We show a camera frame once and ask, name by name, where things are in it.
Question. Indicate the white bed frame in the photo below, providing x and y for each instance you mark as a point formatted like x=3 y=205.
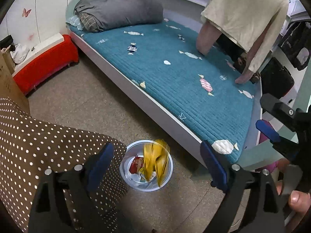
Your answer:
x=168 y=122

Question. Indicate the teal quilted mattress cover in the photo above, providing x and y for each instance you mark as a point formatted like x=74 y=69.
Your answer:
x=198 y=90

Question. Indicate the grey folded duvet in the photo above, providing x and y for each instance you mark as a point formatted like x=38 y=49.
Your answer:
x=101 y=15

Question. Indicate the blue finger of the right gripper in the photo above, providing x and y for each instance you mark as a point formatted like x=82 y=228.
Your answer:
x=267 y=132

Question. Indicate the brown polka dot tablecloth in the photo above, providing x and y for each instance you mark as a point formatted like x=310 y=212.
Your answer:
x=30 y=146

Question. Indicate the white bag on bench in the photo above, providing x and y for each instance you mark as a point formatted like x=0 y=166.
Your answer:
x=20 y=53

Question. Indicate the light blue plastic trash bin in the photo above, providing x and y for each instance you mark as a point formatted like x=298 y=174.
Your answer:
x=136 y=181

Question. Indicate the white wardrobe with butterflies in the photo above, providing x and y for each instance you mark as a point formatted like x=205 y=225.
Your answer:
x=30 y=22

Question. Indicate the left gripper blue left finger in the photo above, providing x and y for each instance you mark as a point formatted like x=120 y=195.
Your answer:
x=49 y=211

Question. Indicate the black suitcase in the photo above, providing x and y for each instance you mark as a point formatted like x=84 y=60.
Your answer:
x=276 y=79

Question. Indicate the yellow snack bag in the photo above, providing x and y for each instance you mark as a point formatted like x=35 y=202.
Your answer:
x=156 y=157

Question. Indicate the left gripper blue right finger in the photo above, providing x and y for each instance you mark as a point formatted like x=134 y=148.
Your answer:
x=263 y=213

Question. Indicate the red snack wrapper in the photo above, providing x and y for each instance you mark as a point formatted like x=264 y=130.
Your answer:
x=137 y=165

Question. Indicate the red storage bench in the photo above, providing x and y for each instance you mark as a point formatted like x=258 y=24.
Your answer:
x=46 y=64

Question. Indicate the cardboard box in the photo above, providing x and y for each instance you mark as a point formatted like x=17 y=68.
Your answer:
x=10 y=89

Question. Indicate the person right hand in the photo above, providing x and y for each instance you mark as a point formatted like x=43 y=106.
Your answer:
x=298 y=201

